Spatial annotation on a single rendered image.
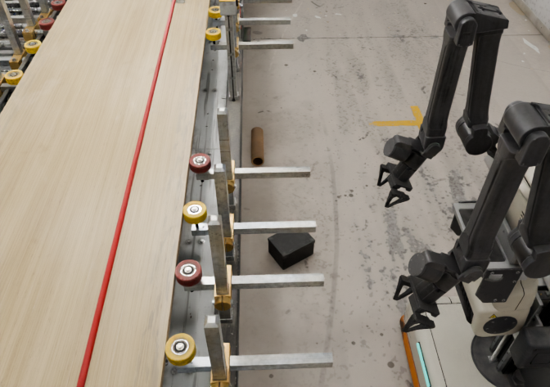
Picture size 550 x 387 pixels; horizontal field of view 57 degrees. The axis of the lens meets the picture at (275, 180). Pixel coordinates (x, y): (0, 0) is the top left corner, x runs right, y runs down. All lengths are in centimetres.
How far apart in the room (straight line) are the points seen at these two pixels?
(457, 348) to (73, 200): 156
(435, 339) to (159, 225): 120
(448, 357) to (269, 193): 141
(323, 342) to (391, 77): 235
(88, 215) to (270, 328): 109
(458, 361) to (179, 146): 137
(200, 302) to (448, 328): 104
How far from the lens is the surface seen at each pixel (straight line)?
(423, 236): 294
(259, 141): 329
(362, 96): 389
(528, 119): 101
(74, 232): 178
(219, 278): 151
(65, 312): 159
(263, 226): 179
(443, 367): 220
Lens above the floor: 216
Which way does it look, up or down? 44 degrees down
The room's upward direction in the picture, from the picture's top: straight up
